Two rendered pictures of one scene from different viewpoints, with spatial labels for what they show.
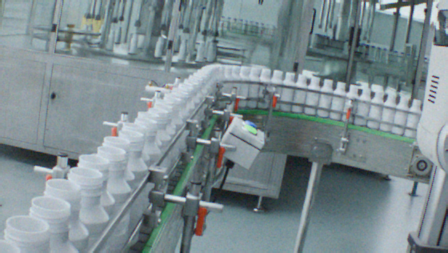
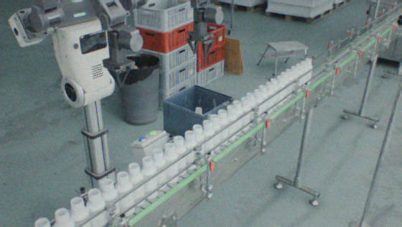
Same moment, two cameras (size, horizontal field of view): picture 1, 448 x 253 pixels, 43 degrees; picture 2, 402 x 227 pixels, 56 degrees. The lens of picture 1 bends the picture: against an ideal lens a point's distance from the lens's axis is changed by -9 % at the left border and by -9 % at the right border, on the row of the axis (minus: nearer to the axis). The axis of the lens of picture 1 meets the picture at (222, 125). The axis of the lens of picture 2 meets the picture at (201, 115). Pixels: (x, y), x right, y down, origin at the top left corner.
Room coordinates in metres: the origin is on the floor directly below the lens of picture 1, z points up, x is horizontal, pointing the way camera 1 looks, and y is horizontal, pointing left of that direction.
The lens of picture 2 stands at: (2.36, 0.93, 1.96)
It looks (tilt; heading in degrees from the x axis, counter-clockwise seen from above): 28 degrees down; 216
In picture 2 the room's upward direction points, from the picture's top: 1 degrees clockwise
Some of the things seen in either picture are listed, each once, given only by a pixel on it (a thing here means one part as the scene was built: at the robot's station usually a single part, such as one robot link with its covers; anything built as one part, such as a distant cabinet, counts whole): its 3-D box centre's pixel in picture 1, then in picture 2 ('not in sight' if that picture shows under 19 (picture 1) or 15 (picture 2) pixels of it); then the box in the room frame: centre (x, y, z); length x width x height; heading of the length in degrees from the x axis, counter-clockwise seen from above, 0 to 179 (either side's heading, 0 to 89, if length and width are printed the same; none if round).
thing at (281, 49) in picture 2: not in sight; (281, 57); (-2.29, -1.11, 0.21); 0.61 x 0.47 x 0.41; 51
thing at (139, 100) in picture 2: not in sight; (139, 90); (-0.14, -1.68, 0.32); 0.45 x 0.45 x 0.64
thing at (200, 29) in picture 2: not in sight; (199, 29); (1.07, -0.03, 1.51); 0.10 x 0.07 x 0.07; 88
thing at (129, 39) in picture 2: not in sight; (123, 30); (1.52, 0.00, 1.61); 0.12 x 0.09 x 0.12; 90
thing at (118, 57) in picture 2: not in sight; (117, 55); (1.52, -0.04, 1.51); 0.10 x 0.07 x 0.07; 88
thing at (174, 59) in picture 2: not in sight; (167, 52); (-0.69, -1.77, 0.55); 0.61 x 0.41 x 0.22; 5
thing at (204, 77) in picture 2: not in sight; (199, 70); (-1.40, -1.85, 0.11); 0.61 x 0.41 x 0.22; 1
